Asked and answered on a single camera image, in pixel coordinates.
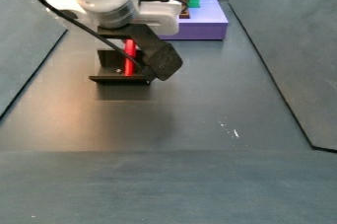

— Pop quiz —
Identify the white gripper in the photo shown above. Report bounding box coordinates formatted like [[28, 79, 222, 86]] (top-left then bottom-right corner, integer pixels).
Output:
[[45, 0, 182, 37]]

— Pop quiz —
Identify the red peg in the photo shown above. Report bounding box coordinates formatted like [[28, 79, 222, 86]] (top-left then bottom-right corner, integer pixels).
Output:
[[123, 38, 137, 77]]

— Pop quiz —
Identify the purple board block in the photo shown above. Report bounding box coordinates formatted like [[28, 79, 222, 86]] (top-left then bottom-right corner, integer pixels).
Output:
[[161, 0, 229, 40]]

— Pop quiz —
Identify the brown L-shaped block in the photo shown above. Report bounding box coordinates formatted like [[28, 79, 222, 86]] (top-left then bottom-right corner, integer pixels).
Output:
[[178, 0, 189, 19]]

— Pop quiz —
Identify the right green block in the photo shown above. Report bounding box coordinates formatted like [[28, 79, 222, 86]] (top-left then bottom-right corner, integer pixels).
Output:
[[188, 0, 200, 8]]

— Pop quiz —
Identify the black angled holder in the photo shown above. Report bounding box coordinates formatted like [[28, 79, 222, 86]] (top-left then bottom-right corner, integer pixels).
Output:
[[89, 49, 151, 85]]

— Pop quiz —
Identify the black cable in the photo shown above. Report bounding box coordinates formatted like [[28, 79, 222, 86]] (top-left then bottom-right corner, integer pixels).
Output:
[[20, 0, 189, 71]]

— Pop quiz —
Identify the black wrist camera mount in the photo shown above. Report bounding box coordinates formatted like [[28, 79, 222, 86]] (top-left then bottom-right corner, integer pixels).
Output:
[[97, 24, 182, 82]]

